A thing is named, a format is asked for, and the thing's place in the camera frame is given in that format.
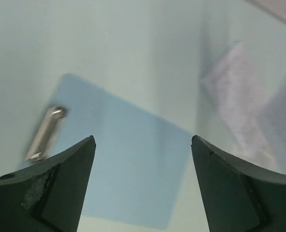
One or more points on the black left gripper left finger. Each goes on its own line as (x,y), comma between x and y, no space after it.
(47,196)

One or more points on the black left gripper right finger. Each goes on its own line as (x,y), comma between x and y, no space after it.
(238,196)

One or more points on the metal folder clip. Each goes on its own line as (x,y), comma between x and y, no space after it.
(46,134)

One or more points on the blue clipboard folder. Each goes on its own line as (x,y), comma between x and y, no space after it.
(140,158)

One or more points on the text paper sheet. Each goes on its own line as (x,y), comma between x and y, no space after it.
(239,97)

